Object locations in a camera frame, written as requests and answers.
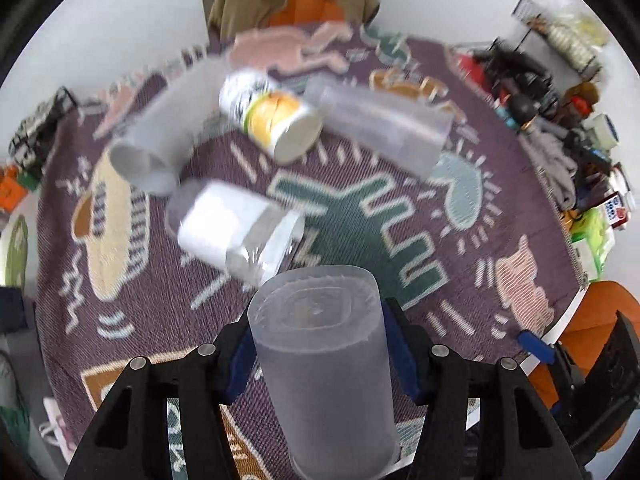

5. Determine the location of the frosted plastic cup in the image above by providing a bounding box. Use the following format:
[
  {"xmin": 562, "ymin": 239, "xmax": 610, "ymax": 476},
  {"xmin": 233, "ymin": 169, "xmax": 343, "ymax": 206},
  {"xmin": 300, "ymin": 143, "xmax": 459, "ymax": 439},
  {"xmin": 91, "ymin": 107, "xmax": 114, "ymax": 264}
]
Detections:
[{"xmin": 247, "ymin": 266, "xmax": 399, "ymax": 479}]

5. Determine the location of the clear cup with white paper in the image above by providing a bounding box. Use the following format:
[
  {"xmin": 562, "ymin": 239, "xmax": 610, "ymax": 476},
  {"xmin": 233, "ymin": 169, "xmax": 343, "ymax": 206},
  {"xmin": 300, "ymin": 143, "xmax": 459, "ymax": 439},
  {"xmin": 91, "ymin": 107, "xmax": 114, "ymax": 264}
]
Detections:
[{"xmin": 164, "ymin": 179, "xmax": 305, "ymax": 287}]

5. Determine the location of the frosted cup near left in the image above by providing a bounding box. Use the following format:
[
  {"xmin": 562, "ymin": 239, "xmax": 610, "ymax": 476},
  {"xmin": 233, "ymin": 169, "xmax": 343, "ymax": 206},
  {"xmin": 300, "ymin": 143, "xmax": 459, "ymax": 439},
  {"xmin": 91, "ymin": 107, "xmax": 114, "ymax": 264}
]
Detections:
[{"xmin": 110, "ymin": 56, "xmax": 231, "ymax": 196}]

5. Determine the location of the frosted cup beside can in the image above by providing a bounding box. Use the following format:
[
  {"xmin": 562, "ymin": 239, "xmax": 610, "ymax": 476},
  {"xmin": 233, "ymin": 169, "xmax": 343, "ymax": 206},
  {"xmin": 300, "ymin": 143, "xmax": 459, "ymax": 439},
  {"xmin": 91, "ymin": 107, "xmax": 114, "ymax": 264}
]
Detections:
[{"xmin": 303, "ymin": 75, "xmax": 454, "ymax": 180}]

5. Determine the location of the green tissue pack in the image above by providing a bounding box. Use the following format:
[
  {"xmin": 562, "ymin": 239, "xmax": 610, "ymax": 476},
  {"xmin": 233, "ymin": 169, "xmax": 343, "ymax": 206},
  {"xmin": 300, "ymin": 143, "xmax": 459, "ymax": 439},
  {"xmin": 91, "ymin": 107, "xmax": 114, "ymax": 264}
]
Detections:
[{"xmin": 570, "ymin": 208, "xmax": 615, "ymax": 283}]

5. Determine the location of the green rug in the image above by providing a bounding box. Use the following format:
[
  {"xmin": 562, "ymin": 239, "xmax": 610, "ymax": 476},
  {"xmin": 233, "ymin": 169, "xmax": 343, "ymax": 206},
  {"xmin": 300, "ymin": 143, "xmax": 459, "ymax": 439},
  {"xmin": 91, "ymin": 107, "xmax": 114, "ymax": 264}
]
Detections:
[{"xmin": 1, "ymin": 214, "xmax": 28, "ymax": 288}]

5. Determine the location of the patterned woven blanket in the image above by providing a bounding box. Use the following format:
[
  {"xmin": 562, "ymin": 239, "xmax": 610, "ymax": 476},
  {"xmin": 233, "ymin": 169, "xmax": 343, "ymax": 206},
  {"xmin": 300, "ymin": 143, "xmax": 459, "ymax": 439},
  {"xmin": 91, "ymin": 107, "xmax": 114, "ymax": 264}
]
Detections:
[{"xmin": 37, "ymin": 41, "xmax": 580, "ymax": 479}]

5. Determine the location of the grey cloth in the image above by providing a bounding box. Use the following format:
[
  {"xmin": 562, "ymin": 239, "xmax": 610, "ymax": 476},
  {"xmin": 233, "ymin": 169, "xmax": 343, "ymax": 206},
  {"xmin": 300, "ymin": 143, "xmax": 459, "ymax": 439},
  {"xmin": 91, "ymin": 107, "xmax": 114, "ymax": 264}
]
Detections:
[{"xmin": 518, "ymin": 128, "xmax": 577, "ymax": 211}]

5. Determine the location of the tape roll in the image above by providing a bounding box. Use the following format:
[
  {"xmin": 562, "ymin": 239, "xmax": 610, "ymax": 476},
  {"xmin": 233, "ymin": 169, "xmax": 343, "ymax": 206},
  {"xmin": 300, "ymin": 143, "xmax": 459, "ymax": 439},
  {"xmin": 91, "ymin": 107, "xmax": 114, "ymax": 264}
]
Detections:
[{"xmin": 587, "ymin": 113, "xmax": 620, "ymax": 152}]

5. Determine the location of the orange box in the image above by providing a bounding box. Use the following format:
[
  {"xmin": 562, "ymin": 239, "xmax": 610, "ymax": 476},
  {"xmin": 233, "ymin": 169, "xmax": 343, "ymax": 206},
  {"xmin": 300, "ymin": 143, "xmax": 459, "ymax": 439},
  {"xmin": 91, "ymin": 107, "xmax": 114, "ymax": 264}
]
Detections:
[{"xmin": 0, "ymin": 166, "xmax": 28, "ymax": 214}]

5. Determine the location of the black round object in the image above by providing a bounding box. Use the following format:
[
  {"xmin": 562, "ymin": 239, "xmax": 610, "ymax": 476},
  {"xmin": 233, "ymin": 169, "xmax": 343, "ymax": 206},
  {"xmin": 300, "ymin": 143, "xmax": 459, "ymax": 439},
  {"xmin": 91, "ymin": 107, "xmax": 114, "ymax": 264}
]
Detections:
[{"xmin": 506, "ymin": 93, "xmax": 538, "ymax": 128}]

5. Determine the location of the black shoe rack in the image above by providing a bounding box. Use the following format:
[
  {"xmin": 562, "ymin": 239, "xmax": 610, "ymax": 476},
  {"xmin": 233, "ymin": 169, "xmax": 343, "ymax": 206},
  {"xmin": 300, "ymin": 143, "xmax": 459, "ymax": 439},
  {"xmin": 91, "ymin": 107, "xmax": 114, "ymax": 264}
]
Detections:
[{"xmin": 9, "ymin": 87, "xmax": 77, "ymax": 180}]

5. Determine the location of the white yellow drink can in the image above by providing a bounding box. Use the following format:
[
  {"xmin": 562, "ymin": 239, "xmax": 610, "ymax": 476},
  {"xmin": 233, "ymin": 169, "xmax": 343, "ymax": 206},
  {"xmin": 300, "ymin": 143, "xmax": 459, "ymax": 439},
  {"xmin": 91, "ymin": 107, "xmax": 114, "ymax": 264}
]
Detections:
[{"xmin": 219, "ymin": 68, "xmax": 322, "ymax": 165}]

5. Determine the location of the orange chair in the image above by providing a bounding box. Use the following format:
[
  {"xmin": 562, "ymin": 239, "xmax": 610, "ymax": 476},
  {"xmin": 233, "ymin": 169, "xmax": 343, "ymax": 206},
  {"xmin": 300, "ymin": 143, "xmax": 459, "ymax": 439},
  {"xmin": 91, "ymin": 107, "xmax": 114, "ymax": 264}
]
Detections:
[{"xmin": 266, "ymin": 0, "xmax": 345, "ymax": 27}]

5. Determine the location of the black wire basket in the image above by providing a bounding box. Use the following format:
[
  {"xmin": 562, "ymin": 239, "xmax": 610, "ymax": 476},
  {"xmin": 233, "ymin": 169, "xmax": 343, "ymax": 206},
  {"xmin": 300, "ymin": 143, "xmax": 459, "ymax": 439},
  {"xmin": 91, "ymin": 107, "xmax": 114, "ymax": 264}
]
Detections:
[{"xmin": 512, "ymin": 0, "xmax": 608, "ymax": 80}]

